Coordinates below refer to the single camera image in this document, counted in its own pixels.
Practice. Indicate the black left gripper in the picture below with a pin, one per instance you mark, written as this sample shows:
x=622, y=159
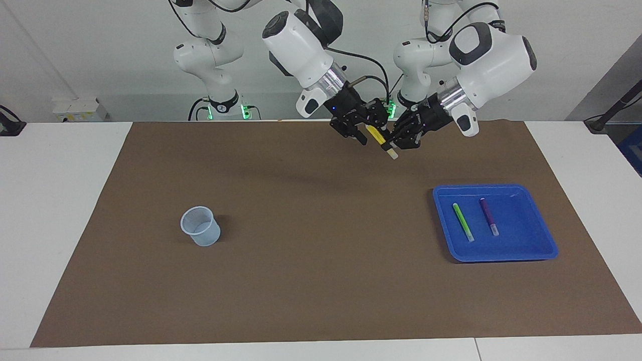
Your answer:
x=426, y=120

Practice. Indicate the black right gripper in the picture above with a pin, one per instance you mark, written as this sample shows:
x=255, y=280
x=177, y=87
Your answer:
x=348, y=110

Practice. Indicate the yellow highlighter pen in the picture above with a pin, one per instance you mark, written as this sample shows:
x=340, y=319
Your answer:
x=376, y=135

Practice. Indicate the green highlighter pen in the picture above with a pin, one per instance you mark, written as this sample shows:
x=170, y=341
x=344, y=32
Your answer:
x=463, y=223

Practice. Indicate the purple highlighter pen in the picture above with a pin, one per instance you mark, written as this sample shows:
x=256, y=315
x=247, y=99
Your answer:
x=489, y=215

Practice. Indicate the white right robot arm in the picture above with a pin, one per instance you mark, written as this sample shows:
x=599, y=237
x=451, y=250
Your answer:
x=301, y=50

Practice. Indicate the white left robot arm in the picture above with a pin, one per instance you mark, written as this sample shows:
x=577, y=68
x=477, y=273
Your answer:
x=491, y=60

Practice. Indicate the blue plastic tray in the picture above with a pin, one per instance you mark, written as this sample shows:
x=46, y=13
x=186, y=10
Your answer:
x=531, y=245

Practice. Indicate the brown table mat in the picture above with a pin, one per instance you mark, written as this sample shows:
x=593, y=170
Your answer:
x=321, y=291

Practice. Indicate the pale blue plastic cup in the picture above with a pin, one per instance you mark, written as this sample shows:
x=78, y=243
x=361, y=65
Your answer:
x=203, y=235

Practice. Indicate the black stand pole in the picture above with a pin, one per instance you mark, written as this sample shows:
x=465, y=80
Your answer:
x=612, y=108

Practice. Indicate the blue crate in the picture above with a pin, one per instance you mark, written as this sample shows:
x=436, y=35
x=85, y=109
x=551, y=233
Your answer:
x=633, y=150

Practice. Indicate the white power strip box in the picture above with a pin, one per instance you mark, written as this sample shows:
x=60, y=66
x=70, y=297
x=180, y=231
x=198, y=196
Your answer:
x=80, y=110

